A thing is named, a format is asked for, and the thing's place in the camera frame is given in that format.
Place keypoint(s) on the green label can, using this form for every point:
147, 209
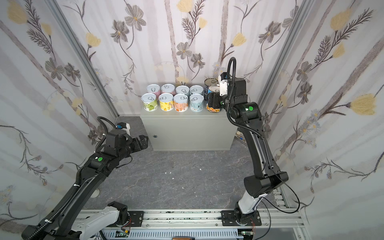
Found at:
150, 102

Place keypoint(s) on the yellow label can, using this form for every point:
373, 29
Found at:
166, 101

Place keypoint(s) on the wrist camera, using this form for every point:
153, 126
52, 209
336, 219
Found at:
223, 83
124, 126

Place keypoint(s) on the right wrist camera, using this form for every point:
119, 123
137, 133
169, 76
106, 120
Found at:
223, 83

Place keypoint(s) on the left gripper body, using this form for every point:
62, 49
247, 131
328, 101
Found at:
137, 143

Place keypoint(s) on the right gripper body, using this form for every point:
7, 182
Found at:
214, 100

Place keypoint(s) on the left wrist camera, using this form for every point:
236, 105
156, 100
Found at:
124, 126

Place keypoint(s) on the orange label can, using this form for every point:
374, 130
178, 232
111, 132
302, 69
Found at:
181, 103

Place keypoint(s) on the teal label can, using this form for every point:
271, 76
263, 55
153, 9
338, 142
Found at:
196, 89
185, 90
196, 103

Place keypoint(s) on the teal label can front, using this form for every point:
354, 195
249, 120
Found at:
196, 103

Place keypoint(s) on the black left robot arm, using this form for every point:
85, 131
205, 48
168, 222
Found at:
58, 224

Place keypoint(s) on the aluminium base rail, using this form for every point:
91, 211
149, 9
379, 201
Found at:
200, 224

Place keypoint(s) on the black label can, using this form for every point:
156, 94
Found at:
210, 81

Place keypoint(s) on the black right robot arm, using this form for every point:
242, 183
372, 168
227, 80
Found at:
232, 97

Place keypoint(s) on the white plastic bottle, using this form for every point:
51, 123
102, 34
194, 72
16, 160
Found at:
95, 194

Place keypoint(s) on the grey metal cabinet counter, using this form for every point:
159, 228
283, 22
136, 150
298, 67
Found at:
188, 131

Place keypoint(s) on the pink label can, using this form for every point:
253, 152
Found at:
154, 89
168, 88

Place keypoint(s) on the blue corn label can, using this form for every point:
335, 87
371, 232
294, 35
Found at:
214, 89

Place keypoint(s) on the small tray of items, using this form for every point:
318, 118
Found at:
240, 137

